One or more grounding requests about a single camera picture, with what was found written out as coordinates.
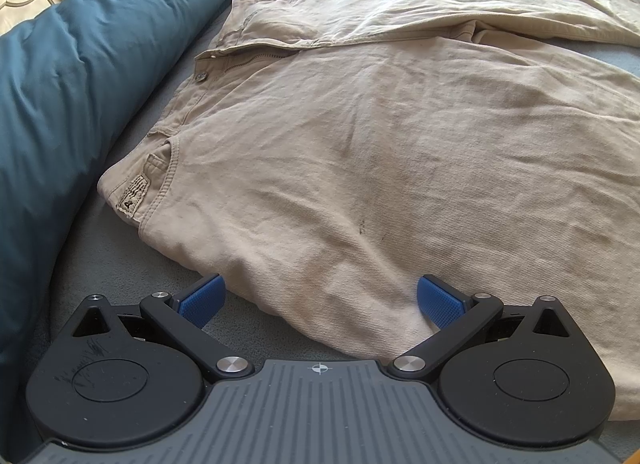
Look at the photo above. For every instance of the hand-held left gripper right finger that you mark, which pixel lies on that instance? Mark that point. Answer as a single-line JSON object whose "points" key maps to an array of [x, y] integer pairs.
{"points": [[440, 301]]}

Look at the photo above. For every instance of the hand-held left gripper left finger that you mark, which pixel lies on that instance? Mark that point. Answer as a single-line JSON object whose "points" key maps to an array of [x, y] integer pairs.
{"points": [[202, 300]]}

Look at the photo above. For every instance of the beige pants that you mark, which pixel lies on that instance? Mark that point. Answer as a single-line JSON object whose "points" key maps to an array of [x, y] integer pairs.
{"points": [[375, 144]]}

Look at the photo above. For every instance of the grey bed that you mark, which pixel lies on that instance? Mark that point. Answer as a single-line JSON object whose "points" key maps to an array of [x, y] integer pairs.
{"points": [[65, 264]]}

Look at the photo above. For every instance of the teal pillow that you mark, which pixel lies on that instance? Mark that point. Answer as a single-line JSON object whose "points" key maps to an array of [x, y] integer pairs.
{"points": [[75, 94]]}

